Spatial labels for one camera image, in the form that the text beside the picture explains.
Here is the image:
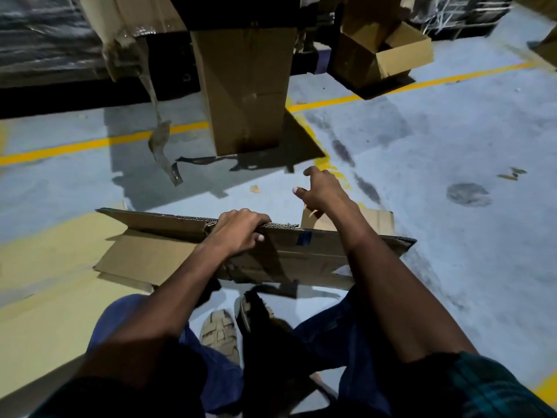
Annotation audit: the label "person's left hand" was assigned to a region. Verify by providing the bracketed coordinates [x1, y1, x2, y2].
[204, 208, 272, 260]

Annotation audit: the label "person's right hand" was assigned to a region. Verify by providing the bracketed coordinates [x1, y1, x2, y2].
[292, 165, 362, 221]

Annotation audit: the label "small carton with blue tape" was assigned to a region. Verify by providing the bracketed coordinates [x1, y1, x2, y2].
[93, 206, 417, 292]

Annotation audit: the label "brown cardboard box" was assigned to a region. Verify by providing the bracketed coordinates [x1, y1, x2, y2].
[330, 3, 435, 92]

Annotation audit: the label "pile of brown cardboard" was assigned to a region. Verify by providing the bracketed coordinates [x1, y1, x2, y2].
[78, 0, 188, 83]

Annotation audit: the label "person's right forearm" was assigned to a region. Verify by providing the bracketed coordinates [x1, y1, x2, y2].
[337, 206, 478, 364]

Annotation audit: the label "person's left forearm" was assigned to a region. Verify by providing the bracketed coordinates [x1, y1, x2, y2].
[76, 241, 227, 388]

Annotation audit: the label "person's right woven shoe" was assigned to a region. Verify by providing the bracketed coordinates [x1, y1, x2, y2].
[234, 291, 275, 336]

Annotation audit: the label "person's woven shoe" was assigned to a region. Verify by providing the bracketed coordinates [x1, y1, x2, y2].
[234, 291, 275, 336]
[199, 308, 241, 366]

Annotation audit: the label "person's left woven shoe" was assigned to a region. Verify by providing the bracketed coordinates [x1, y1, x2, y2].
[199, 308, 241, 366]

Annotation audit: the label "upright brown cardboard sheet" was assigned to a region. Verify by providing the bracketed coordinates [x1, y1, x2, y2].
[190, 28, 327, 174]

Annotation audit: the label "person's blue jeans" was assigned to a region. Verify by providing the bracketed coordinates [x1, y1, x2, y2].
[86, 284, 392, 418]

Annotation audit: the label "stacks of cartons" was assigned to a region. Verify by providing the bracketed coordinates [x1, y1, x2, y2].
[0, 0, 110, 88]
[408, 0, 516, 39]

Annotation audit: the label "hanging brown tape strip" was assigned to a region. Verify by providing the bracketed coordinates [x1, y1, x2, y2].
[139, 73, 185, 187]

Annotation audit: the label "small bluish block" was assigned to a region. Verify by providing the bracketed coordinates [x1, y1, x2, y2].
[314, 43, 331, 74]

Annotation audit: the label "large yellowish taped carton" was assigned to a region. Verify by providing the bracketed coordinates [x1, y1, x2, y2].
[0, 204, 153, 401]

